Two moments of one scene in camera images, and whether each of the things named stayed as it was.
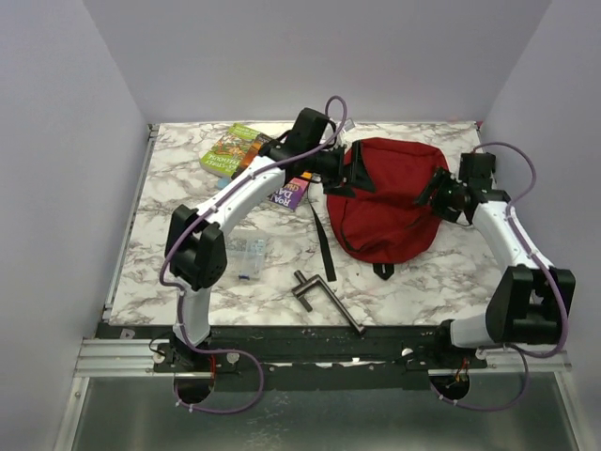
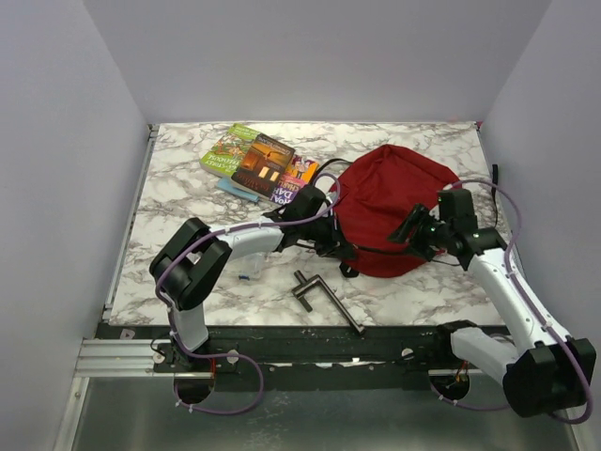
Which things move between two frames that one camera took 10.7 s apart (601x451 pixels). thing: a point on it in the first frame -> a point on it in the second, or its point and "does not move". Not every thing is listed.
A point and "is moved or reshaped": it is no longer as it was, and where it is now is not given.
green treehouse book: (224, 155) does not move
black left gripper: (334, 181) -> (331, 246)
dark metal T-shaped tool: (331, 294) does not move
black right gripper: (440, 180) -> (419, 246)
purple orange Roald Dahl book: (290, 194) does not move
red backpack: (390, 225) is moved or reshaped
